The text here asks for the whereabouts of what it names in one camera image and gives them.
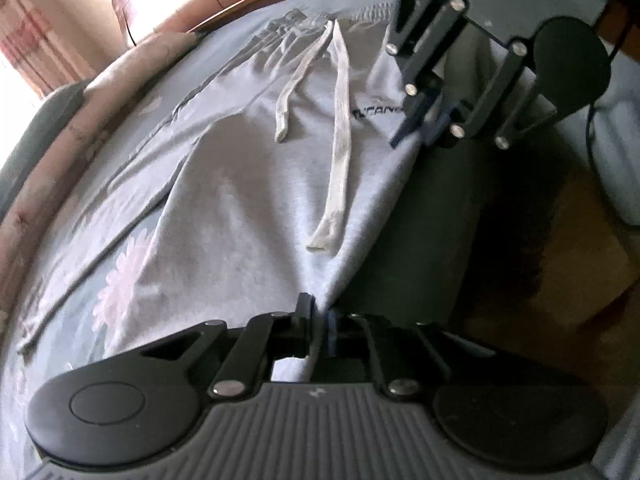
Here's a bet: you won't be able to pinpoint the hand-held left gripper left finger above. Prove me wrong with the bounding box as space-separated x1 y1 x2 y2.
142 292 319 402

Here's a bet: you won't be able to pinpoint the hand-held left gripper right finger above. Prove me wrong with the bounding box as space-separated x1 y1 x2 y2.
325 310 507 402

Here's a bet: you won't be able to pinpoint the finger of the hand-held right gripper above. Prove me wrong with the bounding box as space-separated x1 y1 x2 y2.
424 39 559 152
385 0 472 150

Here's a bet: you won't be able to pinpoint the grey sweatpants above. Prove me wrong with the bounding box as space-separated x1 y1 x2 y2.
17 7 452 387

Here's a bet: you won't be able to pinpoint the teal patterned bed sheet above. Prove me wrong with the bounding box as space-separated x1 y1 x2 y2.
0 0 501 480

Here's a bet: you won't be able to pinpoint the pink floral folded quilt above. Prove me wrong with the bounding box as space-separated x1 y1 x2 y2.
0 30 203 273

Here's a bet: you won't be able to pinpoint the green pillow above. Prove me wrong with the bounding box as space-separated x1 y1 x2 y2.
0 80 87 213

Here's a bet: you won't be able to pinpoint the pink checked curtain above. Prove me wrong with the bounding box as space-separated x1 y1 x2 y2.
0 0 97 102

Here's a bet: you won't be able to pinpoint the black cable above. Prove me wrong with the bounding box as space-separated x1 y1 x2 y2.
584 7 640 183

